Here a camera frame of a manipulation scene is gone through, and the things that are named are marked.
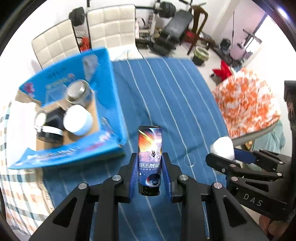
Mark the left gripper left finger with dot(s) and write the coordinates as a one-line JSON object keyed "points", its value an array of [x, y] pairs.
{"points": [[91, 212]]}

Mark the red cloth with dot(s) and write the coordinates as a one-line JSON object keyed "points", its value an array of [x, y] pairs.
{"points": [[223, 72]]}

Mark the white round lid jar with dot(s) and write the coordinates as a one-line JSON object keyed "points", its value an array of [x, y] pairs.
{"points": [[78, 120]]}

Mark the wooden chair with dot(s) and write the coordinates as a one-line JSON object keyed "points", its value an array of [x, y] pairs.
{"points": [[193, 35]]}

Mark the clear plastic box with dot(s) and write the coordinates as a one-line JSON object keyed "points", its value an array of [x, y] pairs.
{"points": [[55, 94]]}

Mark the small white-capped tin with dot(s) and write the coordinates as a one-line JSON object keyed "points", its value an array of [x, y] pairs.
{"points": [[40, 119]]}

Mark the white round object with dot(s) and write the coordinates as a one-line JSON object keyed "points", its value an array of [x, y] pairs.
{"points": [[224, 148]]}

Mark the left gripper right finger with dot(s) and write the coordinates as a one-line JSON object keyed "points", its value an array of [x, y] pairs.
{"points": [[209, 212]]}

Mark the white padded chair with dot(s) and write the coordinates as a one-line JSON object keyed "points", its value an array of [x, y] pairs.
{"points": [[55, 44], [111, 26]]}

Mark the orange white floral cushion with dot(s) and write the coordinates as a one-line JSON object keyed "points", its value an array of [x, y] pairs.
{"points": [[246, 102]]}

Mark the black weight bench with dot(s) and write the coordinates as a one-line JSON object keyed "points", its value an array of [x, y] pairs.
{"points": [[172, 33]]}

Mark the green white bucket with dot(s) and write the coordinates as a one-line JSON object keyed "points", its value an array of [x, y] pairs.
{"points": [[201, 55]]}

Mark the perforated metal strainer tin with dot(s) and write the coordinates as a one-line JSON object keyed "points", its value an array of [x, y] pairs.
{"points": [[79, 92]]}

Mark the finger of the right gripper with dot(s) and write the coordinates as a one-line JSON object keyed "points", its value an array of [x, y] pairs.
{"points": [[253, 156], [231, 168]]}

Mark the blue cardboard milk box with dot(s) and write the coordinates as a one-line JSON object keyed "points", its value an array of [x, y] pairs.
{"points": [[107, 135]]}

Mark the checkered tablecloth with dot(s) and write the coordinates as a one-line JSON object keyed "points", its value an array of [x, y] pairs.
{"points": [[26, 199]]}

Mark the black white round container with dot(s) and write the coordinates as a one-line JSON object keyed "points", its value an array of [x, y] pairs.
{"points": [[52, 131]]}

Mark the space print can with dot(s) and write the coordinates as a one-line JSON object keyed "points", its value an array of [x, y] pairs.
{"points": [[149, 159]]}

